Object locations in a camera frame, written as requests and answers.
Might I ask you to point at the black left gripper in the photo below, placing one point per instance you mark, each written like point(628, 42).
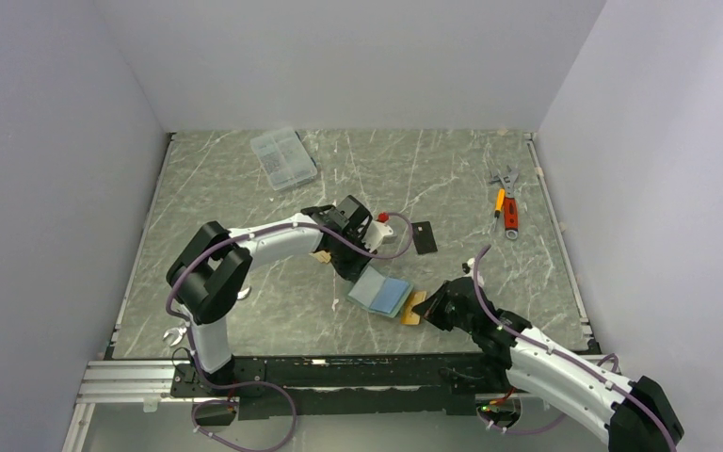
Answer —
point(350, 272)

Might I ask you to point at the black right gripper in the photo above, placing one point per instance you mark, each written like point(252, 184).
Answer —
point(430, 309)

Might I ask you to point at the gold credit card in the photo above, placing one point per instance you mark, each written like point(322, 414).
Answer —
point(322, 256)
point(408, 316)

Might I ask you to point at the green card holder wallet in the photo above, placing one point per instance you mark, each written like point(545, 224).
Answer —
point(379, 294)

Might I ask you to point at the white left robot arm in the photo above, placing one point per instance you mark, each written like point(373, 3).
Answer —
point(209, 273)

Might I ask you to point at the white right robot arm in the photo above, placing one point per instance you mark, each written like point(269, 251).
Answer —
point(625, 414)

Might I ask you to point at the black credit card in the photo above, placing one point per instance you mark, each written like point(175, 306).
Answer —
point(423, 238)

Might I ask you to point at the clear plastic organizer box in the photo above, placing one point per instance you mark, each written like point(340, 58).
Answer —
point(283, 158)

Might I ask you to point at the red adjustable wrench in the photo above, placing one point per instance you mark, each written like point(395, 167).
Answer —
point(510, 212)

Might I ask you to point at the orange small screwdriver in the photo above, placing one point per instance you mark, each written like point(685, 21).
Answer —
point(498, 206)

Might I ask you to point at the silver open-end wrench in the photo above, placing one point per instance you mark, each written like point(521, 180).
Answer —
point(174, 336)

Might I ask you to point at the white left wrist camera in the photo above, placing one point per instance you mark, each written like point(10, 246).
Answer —
point(378, 231)

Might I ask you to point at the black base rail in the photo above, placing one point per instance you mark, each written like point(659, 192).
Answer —
point(452, 383)

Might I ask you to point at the aluminium frame rail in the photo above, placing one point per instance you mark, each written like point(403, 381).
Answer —
point(145, 383)

